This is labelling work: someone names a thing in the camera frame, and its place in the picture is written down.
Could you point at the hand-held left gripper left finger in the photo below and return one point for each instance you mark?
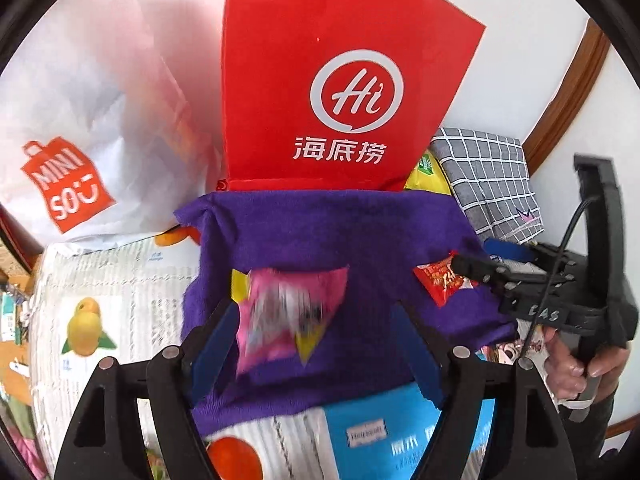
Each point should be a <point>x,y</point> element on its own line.
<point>216,352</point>

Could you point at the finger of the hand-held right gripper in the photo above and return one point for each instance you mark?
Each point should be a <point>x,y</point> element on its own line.
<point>480,269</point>
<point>560,262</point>

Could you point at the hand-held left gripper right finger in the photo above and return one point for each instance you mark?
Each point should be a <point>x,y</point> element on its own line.
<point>416,355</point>

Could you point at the red snack packet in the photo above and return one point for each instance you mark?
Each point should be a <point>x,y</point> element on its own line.
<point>440,280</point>

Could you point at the pink cartoon snack packet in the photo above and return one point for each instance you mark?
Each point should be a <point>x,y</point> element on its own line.
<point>285,310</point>

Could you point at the person's right hand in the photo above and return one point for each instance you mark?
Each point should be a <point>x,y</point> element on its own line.
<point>567,365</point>

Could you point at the blue snack packet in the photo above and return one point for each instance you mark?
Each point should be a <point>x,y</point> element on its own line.
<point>502,249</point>

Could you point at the blue tissue pack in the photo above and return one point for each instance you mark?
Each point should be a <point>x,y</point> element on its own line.
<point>390,420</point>

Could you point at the grey checked cloth pouch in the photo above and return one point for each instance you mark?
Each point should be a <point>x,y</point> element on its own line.
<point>485,180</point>

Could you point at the fruit print tablecloth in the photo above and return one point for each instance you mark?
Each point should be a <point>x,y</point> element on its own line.
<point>140,280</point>

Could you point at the yellow green snack packet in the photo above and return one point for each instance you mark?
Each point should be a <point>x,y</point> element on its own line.
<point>425,172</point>

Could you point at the purple towel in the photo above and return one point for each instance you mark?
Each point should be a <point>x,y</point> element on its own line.
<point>310,230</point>

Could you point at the brown wooden trim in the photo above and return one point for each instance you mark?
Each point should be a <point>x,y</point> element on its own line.
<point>570,95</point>

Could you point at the red paper bag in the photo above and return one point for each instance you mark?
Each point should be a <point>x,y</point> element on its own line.
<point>350,60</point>

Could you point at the white plastic bag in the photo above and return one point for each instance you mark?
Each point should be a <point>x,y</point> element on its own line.
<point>90,85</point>

